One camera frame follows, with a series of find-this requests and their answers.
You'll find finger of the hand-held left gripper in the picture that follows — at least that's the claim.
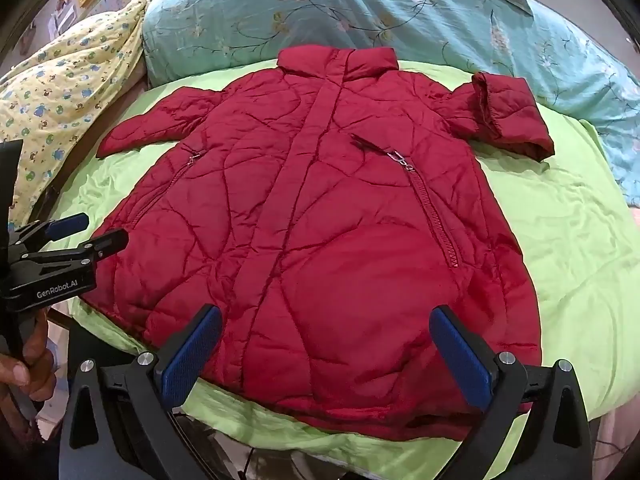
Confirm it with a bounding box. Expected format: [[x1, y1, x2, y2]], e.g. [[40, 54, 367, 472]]
[[22, 228, 130, 263], [12, 212, 90, 253]]

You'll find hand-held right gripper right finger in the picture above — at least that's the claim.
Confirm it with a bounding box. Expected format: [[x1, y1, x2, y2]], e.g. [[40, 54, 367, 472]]
[[429, 305, 593, 480]]

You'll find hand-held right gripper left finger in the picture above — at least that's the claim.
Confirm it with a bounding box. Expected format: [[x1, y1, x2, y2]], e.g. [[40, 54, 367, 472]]
[[59, 304, 223, 480]]

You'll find red quilted jacket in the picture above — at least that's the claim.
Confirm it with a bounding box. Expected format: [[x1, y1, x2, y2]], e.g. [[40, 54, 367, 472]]
[[80, 46, 556, 442]]

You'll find person's left hand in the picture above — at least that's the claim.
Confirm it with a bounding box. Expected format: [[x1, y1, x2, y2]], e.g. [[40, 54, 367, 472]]
[[0, 310, 57, 403]]

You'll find light green bed sheet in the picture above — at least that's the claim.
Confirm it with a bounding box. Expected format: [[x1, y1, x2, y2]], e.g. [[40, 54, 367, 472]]
[[45, 60, 628, 480]]

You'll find yellow printed blanket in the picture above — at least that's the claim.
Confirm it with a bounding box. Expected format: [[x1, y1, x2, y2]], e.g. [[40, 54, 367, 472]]
[[0, 0, 151, 221]]

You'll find teal floral quilt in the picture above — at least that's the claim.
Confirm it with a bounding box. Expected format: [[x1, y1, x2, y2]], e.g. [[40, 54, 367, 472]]
[[141, 0, 640, 208]]

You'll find paper wall poster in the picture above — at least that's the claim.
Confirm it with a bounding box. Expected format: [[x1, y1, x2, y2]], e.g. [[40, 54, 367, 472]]
[[47, 0, 78, 38]]

